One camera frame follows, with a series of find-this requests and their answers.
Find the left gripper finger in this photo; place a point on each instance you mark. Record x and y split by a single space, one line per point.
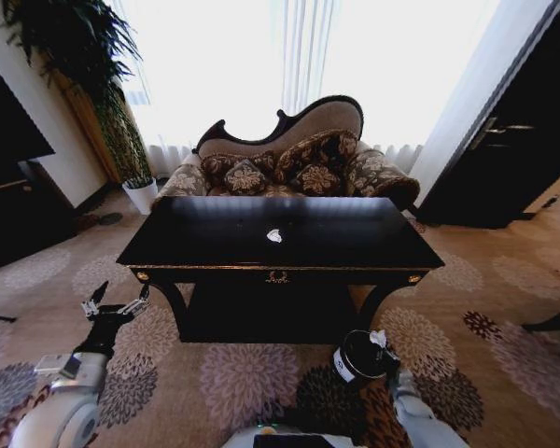
137 304
92 305

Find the black round trash bin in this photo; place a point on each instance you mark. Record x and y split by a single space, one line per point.
357 357

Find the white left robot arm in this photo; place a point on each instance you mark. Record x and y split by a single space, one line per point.
70 410

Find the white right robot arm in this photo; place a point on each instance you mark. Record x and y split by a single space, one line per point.
424 415

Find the crumpled white paper ball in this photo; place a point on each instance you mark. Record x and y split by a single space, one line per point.
377 338

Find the white plant pot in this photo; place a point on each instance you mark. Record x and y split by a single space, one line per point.
141 196

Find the dark wooden television cabinet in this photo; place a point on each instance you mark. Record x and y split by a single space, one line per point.
23 210

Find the crumpled white paper scrap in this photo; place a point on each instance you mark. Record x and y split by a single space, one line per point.
275 235

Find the black wooden console table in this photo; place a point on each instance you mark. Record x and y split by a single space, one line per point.
280 233

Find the golden patterned drape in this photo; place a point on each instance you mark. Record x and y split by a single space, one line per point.
121 140

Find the small square floral cushion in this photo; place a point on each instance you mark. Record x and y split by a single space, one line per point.
246 178

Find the dark square floral cushion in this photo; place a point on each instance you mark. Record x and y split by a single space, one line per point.
316 179

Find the black flat television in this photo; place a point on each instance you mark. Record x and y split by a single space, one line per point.
4 121

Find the large brown floral cushion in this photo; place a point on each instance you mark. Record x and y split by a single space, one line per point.
322 149

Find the floral upholstered chaise sofa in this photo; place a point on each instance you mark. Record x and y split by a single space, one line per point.
317 119

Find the sheer white window curtain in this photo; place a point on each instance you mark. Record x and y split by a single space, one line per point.
242 70

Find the green leafy potted plant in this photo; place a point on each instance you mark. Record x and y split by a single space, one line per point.
74 42

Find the dark wooden door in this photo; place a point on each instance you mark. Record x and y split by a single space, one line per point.
532 116

